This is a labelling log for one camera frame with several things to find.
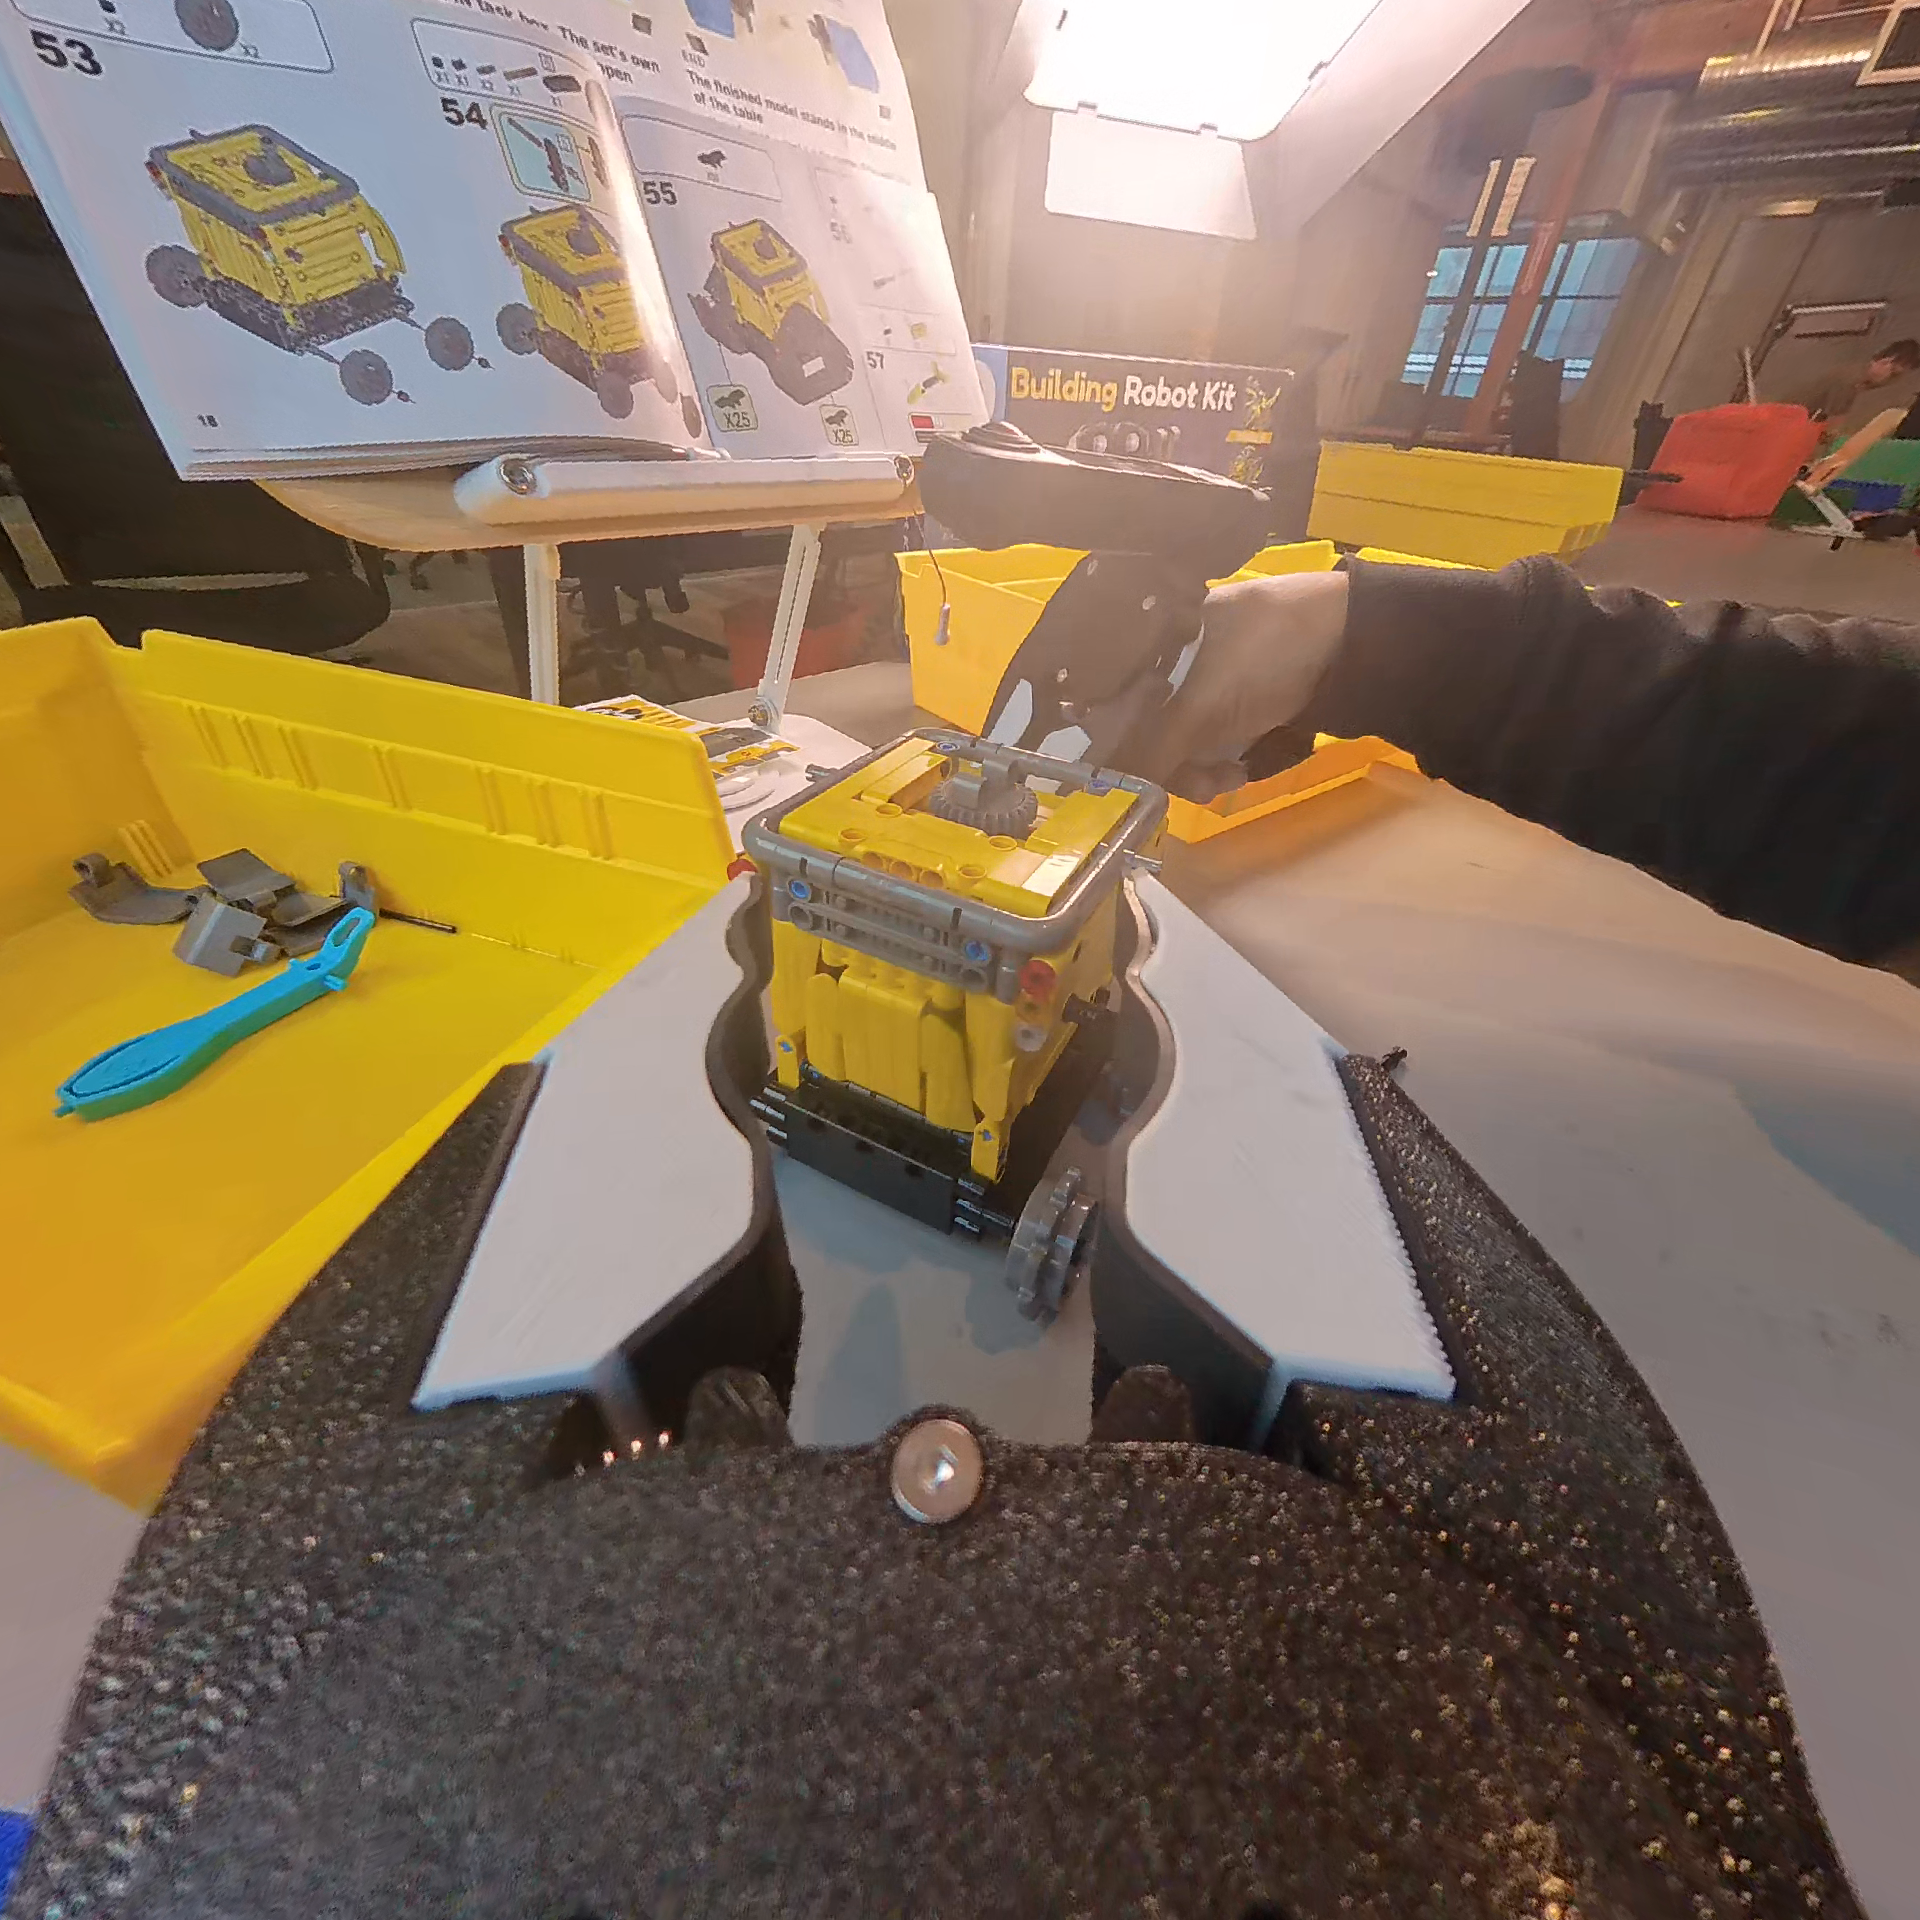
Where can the person's right forearm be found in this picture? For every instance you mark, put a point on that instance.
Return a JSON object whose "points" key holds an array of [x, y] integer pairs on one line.
{"points": [[1650, 720]]}

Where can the printed sticker sheet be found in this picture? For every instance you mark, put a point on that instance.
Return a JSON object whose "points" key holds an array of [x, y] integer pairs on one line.
{"points": [[660, 727]]}

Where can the grey desk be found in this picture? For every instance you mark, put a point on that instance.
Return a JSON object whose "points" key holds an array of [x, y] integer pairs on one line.
{"points": [[1574, 1126]]}

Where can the teal brick separator tool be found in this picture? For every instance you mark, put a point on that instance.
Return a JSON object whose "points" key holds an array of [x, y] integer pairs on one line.
{"points": [[180, 1050]]}

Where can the white instruction booklet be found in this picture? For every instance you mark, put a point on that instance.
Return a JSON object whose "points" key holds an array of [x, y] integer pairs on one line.
{"points": [[376, 299]]}

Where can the grey brick parts in bin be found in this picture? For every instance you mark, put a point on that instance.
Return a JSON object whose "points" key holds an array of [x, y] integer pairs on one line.
{"points": [[225, 938]]}

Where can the person's right hand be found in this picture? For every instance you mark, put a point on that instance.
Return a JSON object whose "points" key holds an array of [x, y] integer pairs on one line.
{"points": [[1276, 662]]}

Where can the yellow plastic storage bin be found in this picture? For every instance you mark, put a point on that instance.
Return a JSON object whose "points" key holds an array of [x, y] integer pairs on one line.
{"points": [[961, 629], [1441, 495], [299, 1275]]}

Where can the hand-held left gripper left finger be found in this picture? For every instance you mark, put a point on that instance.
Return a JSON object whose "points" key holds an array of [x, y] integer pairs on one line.
{"points": [[600, 1200]]}

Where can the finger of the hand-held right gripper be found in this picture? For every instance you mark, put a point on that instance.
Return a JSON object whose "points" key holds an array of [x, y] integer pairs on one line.
{"points": [[1073, 738], [1012, 705]]}

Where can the white printed task sheet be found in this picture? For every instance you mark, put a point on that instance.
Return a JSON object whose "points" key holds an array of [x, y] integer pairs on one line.
{"points": [[779, 67]]}

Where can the red plastic crate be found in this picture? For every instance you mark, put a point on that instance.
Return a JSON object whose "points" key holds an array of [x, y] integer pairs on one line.
{"points": [[1724, 464]]}

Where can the ceiling light panel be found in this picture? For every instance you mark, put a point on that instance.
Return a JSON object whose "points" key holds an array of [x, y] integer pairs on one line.
{"points": [[1185, 59]]}

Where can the blue toy kit box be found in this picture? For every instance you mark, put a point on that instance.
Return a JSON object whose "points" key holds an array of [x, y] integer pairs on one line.
{"points": [[1124, 394]]}

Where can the grey toothed wheel hub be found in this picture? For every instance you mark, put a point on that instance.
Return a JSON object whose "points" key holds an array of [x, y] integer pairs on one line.
{"points": [[1050, 1243]]}

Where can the white book stand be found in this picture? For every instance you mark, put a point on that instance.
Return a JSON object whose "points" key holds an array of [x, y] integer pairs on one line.
{"points": [[675, 482]]}

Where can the large paned window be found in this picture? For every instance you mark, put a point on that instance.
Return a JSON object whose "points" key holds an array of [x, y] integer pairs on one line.
{"points": [[1499, 299]]}

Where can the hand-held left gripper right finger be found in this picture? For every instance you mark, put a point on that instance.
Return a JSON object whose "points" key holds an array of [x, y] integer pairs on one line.
{"points": [[1276, 1215]]}

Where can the yellow black toy brick vehicle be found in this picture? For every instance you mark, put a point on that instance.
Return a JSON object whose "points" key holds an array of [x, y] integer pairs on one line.
{"points": [[868, 818]]}

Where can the black office chair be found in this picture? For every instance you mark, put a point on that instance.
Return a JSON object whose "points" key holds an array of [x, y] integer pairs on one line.
{"points": [[225, 569]]}

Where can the blue plastic crate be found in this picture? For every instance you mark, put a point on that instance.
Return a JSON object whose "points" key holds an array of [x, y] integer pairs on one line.
{"points": [[12, 1861]]}

